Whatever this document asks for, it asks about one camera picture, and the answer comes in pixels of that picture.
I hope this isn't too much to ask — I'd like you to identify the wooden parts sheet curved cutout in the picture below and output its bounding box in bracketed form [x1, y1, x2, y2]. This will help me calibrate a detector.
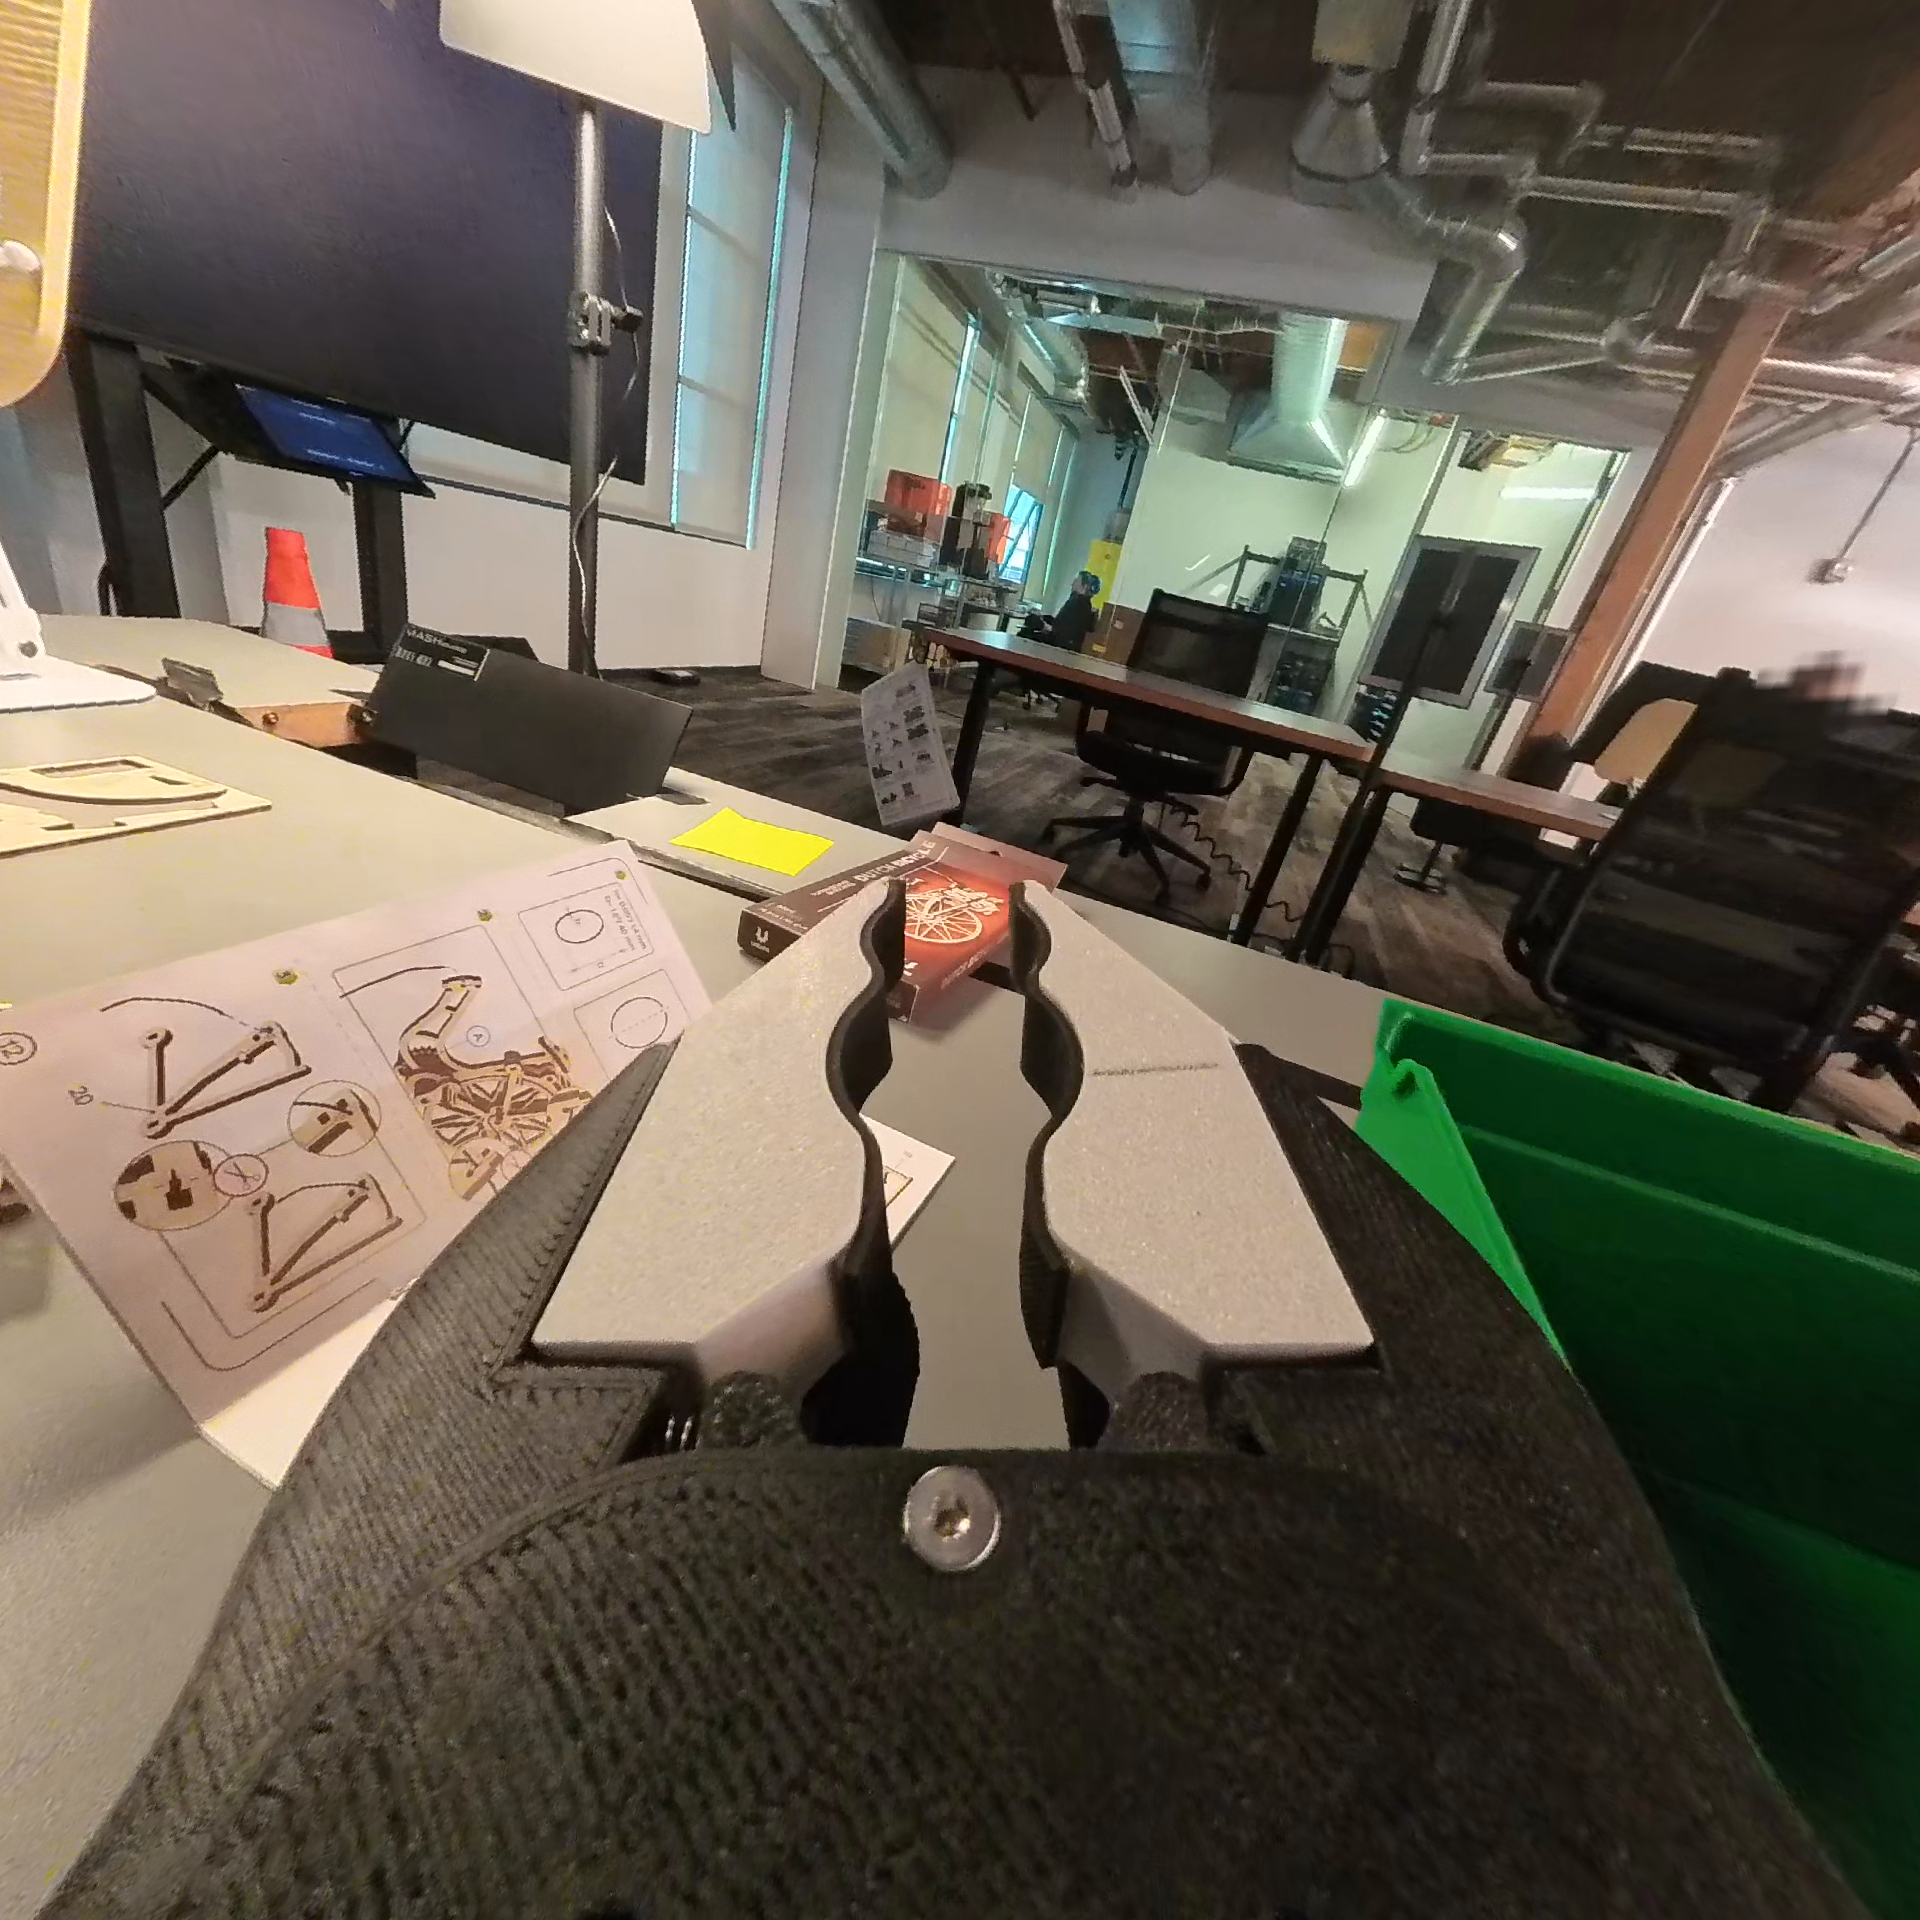
[0, 753, 276, 859]

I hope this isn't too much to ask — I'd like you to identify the assembly instruction booklet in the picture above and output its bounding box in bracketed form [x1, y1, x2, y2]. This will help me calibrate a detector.
[0, 840, 962, 1490]

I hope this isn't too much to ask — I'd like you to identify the black cable tray box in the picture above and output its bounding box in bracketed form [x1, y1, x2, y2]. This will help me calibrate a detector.
[364, 621, 696, 820]

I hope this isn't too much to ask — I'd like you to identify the wooden book stand white base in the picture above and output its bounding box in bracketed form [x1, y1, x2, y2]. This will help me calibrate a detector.
[0, 0, 160, 714]

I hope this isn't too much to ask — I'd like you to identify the studio light panel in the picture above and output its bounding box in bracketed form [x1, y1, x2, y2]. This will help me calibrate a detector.
[438, 0, 736, 135]

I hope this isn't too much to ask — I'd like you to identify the shelf with orange machines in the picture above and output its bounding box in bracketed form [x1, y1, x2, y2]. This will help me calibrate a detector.
[855, 469, 1052, 630]

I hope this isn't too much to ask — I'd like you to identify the pale wooden chair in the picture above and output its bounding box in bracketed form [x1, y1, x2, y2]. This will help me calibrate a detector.
[1589, 698, 1702, 786]

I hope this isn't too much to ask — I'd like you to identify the brown clipboard with clip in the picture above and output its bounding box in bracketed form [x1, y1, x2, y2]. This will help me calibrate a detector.
[156, 658, 385, 753]

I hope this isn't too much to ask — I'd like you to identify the green storage bin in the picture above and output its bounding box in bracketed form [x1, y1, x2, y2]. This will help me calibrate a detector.
[1358, 996, 1920, 1920]

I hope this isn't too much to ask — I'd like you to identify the black mesh office chair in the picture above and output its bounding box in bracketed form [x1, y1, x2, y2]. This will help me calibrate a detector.
[1501, 659, 1920, 1117]

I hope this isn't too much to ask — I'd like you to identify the printed leaflet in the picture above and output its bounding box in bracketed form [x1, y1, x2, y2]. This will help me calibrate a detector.
[864, 662, 962, 827]

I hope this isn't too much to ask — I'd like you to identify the metal light stand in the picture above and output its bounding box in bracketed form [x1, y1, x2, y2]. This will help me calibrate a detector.
[561, 89, 647, 681]

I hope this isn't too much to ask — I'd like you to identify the orange traffic cone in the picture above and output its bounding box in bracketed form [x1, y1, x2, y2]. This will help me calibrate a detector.
[257, 524, 335, 659]

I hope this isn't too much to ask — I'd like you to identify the large dark blue screen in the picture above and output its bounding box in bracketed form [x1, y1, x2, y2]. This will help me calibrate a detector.
[66, 0, 668, 490]

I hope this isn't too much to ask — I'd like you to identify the dark red product box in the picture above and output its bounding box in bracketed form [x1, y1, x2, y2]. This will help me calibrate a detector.
[742, 826, 1068, 1027]

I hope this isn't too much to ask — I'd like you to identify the yellow sticky note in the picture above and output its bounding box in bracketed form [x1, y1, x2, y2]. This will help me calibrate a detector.
[668, 807, 838, 873]

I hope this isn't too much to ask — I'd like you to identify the small tablet on black stand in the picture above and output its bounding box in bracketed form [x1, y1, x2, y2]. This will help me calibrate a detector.
[150, 372, 438, 662]

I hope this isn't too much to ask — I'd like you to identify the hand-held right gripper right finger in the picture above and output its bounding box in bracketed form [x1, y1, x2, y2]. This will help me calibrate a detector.
[1013, 882, 1381, 1380]

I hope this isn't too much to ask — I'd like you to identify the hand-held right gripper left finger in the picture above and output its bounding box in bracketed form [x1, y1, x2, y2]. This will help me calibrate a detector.
[529, 882, 907, 1373]

